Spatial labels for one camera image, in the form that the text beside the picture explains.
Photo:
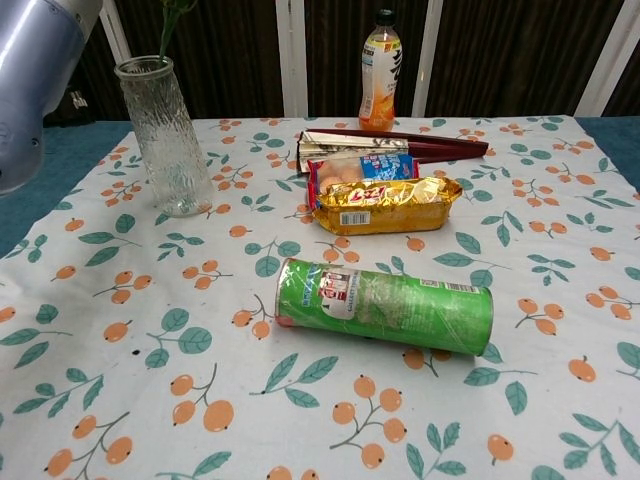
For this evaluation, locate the green chips can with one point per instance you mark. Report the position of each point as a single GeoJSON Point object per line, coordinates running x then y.
{"type": "Point", "coordinates": [385, 310]}

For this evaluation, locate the white window frame post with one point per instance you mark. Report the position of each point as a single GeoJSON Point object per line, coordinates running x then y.
{"type": "Point", "coordinates": [429, 57]}
{"type": "Point", "coordinates": [606, 57]}
{"type": "Point", "coordinates": [116, 35]}
{"type": "Point", "coordinates": [292, 57]}

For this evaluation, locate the gold foil biscuit pack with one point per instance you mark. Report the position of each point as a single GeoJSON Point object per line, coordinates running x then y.
{"type": "Point", "coordinates": [385, 205]}

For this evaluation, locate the red blue cookie pack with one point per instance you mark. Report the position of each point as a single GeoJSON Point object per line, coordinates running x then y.
{"type": "Point", "coordinates": [385, 167]}

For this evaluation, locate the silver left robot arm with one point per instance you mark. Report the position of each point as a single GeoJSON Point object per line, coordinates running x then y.
{"type": "Point", "coordinates": [30, 75]}

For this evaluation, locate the fruit print tablecloth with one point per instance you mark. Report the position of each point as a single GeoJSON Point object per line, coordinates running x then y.
{"type": "Point", "coordinates": [320, 380]}

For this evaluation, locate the clear textured glass vase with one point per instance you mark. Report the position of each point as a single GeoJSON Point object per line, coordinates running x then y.
{"type": "Point", "coordinates": [165, 135]}

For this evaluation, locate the orange juice bottle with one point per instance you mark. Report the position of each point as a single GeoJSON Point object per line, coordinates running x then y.
{"type": "Point", "coordinates": [380, 75]}

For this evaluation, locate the pink artificial rose bouquet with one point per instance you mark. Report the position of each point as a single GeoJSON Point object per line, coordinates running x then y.
{"type": "Point", "coordinates": [170, 27]}

